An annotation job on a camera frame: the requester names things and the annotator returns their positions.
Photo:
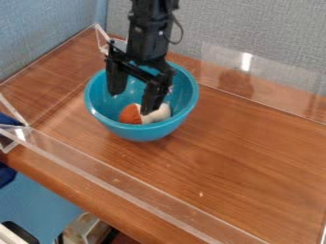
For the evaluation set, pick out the grey metal table frame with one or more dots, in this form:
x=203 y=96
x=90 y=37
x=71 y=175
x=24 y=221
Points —
x=86 y=230

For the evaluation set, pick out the blue plastic bowl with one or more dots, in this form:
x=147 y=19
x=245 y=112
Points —
x=106 y=106

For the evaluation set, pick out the clear acrylic front barrier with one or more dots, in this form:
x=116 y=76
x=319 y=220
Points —
x=139 y=209

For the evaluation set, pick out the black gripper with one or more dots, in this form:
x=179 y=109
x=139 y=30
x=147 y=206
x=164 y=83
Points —
x=150 y=34

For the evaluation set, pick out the blue cloth object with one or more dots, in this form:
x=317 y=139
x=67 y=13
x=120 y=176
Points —
x=7 y=172

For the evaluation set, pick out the orange and white toy mushroom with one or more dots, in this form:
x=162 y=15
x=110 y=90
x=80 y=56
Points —
x=131 y=114

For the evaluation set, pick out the black and white object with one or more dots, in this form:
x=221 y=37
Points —
x=12 y=234

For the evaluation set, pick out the clear acrylic corner bracket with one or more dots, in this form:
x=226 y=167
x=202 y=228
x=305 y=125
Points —
x=106 y=41

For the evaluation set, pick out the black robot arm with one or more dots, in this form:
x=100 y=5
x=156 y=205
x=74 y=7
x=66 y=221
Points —
x=155 y=9

